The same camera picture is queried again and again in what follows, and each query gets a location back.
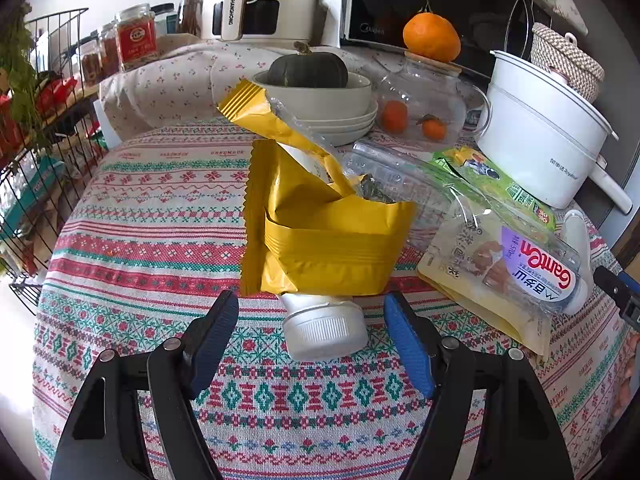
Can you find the clear crushed water bottle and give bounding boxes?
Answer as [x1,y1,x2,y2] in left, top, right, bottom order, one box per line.
[344,139,597,317]

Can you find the black white microwave oven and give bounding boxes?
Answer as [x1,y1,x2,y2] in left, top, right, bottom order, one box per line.
[339,0,553,80]

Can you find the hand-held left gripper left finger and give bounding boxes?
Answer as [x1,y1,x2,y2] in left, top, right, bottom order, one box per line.
[50,290,240,480]

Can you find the green leafy plant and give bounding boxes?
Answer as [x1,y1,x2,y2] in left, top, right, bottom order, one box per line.
[0,4,47,152]

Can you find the white electric cooking pot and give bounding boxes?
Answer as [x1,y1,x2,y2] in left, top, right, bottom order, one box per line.
[474,49,634,214]

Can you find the large orange mandarin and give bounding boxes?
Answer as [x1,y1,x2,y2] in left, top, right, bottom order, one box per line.
[402,0,462,61]

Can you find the small orange mandarin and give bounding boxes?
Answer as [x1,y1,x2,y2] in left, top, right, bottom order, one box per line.
[417,114,447,142]
[382,99,409,135]

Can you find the white ceramic bowl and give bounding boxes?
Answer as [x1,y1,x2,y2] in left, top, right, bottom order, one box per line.
[250,69,374,122]

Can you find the white air fryer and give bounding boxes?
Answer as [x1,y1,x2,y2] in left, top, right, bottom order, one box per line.
[199,0,327,44]

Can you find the dark green pumpkin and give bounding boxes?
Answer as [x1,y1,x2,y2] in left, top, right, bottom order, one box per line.
[264,42,350,89]

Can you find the translucent white bottle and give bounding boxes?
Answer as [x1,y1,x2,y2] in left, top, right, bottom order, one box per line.
[562,208,594,267]

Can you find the stack of white plates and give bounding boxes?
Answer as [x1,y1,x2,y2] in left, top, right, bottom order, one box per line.
[294,99,379,148]

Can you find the glass teapot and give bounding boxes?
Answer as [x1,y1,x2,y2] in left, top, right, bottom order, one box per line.
[372,52,494,149]

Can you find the white plastic bottle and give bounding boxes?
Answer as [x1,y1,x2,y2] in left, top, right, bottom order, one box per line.
[277,140,369,362]

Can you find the glass jar red label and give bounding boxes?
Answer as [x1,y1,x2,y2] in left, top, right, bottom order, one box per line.
[115,3,159,71]

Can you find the glass jar black lid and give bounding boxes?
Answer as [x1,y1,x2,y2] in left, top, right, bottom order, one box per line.
[150,2,182,37]

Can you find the white floral table cloth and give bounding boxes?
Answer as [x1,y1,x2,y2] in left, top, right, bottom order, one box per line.
[97,35,383,152]

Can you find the red green patterned tablecloth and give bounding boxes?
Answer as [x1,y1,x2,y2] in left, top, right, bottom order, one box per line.
[31,115,640,480]

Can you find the glass jar red contents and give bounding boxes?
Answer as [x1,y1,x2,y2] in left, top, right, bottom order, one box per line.
[97,22,122,79]

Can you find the teal box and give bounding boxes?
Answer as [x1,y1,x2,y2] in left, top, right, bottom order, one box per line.
[12,154,67,202]

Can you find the pale yellow printed pouch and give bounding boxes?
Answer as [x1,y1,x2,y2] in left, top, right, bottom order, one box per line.
[416,220,557,357]

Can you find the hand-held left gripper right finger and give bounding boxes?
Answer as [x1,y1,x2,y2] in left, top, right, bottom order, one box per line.
[384,291,573,480]

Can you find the green snack packet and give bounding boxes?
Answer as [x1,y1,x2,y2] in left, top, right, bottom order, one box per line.
[429,146,559,232]

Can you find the woven lidded basket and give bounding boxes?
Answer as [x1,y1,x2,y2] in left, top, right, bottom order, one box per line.
[529,22,606,104]

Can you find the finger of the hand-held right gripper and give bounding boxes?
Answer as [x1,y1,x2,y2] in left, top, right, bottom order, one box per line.
[593,265,640,333]

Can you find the black wire rack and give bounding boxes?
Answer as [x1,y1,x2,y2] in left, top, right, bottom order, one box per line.
[0,7,110,307]

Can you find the yellow foil wrapper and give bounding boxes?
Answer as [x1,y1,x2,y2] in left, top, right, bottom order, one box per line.
[217,79,417,297]

